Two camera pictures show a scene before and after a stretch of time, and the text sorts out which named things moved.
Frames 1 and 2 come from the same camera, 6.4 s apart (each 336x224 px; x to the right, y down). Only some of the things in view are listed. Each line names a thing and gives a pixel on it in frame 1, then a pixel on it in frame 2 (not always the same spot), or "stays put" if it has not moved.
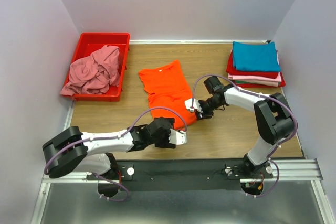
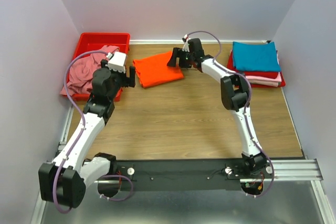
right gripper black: [205, 115] -> [176, 52]
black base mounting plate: [184, 175] stays put
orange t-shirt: [168, 86] -> [153, 70]
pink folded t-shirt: [270, 81] stays put
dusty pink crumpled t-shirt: [95, 73] stays put
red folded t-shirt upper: [231, 69] stays put
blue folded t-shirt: [255, 56] stays put
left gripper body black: [163, 142] -> [119, 80]
